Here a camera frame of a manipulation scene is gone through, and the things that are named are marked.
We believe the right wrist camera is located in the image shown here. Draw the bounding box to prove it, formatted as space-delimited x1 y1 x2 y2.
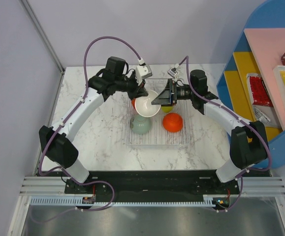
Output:
167 68 180 81

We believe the white cable duct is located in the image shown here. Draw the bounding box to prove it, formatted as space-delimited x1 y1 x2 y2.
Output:
30 196 229 207

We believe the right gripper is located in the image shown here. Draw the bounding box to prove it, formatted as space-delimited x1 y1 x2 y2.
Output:
152 79 195 107

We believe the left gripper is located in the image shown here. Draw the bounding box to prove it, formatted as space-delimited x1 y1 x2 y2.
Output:
115 71 148 101

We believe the white bowl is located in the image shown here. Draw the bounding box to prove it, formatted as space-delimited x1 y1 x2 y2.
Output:
134 90 161 118

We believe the red snack packet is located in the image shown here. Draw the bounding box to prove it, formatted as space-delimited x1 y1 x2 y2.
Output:
246 73 273 107

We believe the lime green bowl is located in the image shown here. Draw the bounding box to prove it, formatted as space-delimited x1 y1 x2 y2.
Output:
161 106 174 113

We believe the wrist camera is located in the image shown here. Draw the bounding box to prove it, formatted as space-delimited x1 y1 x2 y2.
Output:
135 64 153 84
167 68 180 81

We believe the pale green ceramic bowl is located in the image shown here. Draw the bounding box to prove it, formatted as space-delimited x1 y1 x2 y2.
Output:
129 114 152 134

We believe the pink shelf board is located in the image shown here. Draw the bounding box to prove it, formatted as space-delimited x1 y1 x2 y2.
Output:
244 28 285 130

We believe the orange bowl front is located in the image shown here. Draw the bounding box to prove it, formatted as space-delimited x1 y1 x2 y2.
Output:
162 113 183 133

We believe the blue shelf unit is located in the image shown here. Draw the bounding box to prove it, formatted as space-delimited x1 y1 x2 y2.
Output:
217 0 285 169

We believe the orange bowl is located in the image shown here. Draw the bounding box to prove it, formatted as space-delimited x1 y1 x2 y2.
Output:
162 113 183 133
131 99 136 109

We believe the silver foil packet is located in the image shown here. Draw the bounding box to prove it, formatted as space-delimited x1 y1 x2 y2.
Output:
252 105 281 128

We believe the white wire dish rack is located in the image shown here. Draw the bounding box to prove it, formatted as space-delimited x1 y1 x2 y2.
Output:
125 77 191 149

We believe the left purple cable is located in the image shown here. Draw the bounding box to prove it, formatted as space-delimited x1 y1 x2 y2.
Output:
29 36 144 223

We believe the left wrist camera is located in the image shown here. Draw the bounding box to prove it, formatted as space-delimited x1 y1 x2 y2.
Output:
135 64 153 84

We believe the yellow shelf board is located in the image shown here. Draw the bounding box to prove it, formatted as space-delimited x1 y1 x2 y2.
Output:
224 51 282 142

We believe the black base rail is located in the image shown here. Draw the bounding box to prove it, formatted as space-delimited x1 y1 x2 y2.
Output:
36 168 272 203

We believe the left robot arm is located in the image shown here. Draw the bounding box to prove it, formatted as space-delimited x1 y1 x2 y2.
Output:
39 57 152 193

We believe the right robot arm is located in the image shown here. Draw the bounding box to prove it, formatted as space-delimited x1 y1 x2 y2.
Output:
151 69 271 194

